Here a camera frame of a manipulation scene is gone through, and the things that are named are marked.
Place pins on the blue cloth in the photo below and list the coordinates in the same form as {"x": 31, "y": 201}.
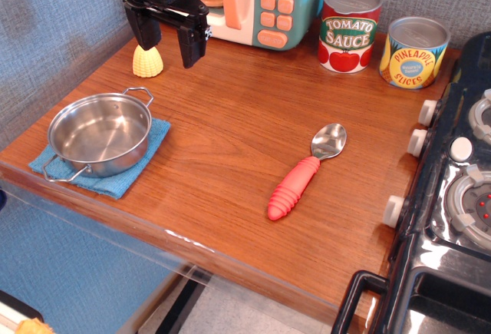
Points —
{"x": 113, "y": 186}

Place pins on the white stove knob top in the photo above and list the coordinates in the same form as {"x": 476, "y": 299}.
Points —
{"x": 427, "y": 112}

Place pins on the white round stove button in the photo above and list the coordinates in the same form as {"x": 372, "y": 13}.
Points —
{"x": 461, "y": 149}

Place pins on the black toy stove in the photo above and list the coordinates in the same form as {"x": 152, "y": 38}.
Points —
{"x": 439, "y": 280}

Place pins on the grey stove burner front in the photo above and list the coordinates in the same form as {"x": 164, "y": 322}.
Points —
{"x": 468, "y": 205}

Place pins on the pineapple slices can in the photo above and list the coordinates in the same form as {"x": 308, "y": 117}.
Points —
{"x": 413, "y": 52}

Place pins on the black oven door handle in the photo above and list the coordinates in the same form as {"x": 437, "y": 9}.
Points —
{"x": 361, "y": 281}

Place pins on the orange object bottom left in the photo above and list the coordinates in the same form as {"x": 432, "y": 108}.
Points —
{"x": 33, "y": 326}

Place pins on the teal toy microwave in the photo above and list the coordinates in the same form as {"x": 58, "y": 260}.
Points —
{"x": 273, "y": 24}

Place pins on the grey stove burner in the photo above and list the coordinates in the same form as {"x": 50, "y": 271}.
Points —
{"x": 468, "y": 205}
{"x": 480, "y": 130}

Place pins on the red-handled metal spoon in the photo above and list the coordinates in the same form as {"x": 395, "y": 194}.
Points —
{"x": 329, "y": 142}

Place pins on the white stove knob middle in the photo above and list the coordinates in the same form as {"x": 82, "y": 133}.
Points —
{"x": 416, "y": 142}

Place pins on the stainless steel pot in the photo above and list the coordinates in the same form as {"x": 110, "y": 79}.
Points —
{"x": 99, "y": 136}

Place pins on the tomato sauce can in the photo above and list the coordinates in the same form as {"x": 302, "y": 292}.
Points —
{"x": 347, "y": 33}

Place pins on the grey stove burner rear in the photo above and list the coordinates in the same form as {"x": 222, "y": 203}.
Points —
{"x": 480, "y": 130}

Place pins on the yellow toy corn piece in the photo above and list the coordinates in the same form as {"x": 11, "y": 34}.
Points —
{"x": 147, "y": 63}

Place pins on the white stove knob bottom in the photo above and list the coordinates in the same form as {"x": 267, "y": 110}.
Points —
{"x": 393, "y": 210}

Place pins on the white stove knob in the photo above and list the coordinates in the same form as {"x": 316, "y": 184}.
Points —
{"x": 427, "y": 112}
{"x": 393, "y": 210}
{"x": 416, "y": 142}

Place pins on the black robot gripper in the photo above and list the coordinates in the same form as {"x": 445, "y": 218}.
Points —
{"x": 189, "y": 16}

